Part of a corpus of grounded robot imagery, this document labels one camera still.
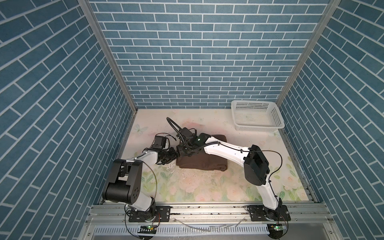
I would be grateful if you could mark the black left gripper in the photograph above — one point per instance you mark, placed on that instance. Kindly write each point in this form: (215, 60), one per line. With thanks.
(173, 155)

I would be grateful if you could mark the left green circuit board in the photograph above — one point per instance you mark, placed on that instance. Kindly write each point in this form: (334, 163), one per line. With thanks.
(149, 230)

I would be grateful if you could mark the white perforated plastic basket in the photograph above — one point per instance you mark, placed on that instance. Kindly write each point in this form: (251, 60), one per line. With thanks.
(256, 116)

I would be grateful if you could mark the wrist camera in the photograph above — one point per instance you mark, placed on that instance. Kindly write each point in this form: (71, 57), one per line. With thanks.
(160, 143)
(186, 133)

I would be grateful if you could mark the aluminium right table edge rail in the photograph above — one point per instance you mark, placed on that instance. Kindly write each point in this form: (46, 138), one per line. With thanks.
(302, 176)

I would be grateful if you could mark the green circuit board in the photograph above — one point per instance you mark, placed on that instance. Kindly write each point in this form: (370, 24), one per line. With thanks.
(276, 231)
(149, 230)

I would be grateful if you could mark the right green circuit board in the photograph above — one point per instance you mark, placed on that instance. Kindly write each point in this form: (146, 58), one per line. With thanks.
(276, 231)

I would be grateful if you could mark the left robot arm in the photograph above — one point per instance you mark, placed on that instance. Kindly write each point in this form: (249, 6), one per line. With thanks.
(123, 184)

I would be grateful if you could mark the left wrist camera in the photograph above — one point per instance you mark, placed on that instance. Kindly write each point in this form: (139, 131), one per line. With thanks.
(160, 143)

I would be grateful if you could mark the white slotted cable duct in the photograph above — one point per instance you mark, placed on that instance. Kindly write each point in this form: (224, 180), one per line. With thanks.
(182, 230)

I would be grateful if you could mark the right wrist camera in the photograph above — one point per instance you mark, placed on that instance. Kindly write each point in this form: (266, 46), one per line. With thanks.
(186, 133)

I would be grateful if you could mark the brown trousers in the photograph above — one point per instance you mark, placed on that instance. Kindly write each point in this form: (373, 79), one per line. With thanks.
(204, 161)

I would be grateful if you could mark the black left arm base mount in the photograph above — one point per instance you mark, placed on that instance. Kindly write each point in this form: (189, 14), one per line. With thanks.
(154, 214)

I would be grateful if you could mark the aluminium corner post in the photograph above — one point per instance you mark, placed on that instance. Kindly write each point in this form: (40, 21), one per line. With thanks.
(92, 20)
(318, 30)

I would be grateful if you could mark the aluminium left corner post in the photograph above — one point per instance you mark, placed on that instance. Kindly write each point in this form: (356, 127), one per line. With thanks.
(92, 20)

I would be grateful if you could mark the aluminium right corner post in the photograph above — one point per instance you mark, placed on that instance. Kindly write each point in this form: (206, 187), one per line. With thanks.
(318, 30)

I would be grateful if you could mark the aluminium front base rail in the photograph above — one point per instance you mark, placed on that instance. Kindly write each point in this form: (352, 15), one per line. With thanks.
(303, 212)

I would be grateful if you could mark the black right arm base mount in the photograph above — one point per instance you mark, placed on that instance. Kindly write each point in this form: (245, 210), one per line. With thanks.
(259, 213)

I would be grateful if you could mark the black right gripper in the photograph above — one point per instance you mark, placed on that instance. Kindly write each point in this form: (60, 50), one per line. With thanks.
(179, 150)

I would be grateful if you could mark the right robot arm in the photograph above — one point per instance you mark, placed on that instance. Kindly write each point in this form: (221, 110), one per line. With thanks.
(255, 164)

